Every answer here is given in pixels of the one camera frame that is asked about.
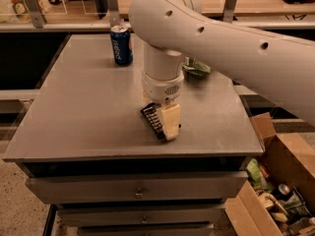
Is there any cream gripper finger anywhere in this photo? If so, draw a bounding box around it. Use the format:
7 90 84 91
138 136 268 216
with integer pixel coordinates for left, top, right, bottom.
159 103 181 141

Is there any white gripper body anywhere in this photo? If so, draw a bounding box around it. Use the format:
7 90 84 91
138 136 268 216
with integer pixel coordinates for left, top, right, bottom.
142 72 184 103

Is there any black rxbar chocolate wrapper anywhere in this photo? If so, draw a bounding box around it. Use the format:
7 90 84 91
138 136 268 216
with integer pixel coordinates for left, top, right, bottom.
141 102 167 141

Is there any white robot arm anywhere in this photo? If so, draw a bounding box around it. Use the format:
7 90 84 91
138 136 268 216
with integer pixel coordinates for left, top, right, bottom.
129 0 315 126

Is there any blue pepsi can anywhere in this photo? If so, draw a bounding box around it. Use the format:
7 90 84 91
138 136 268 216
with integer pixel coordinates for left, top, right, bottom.
110 25 133 66

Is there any green chip bag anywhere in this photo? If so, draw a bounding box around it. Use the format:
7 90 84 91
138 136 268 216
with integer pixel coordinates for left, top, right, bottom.
182 57 212 79

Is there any top drawer knob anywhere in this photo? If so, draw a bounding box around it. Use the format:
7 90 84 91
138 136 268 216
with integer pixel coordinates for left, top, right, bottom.
134 188 144 199

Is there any drawer knob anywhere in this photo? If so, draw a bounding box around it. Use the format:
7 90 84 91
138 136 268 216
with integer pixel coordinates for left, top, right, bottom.
134 188 144 199
141 215 148 224

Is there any grey drawer cabinet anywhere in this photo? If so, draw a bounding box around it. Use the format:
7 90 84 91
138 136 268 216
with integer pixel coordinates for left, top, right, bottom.
4 34 262 236

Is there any cardboard box of snacks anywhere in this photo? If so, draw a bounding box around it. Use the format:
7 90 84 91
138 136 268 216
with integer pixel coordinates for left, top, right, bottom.
224 112 315 236

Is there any orange snack bag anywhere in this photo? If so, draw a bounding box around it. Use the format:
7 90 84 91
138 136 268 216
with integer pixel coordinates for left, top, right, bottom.
0 0 47 24

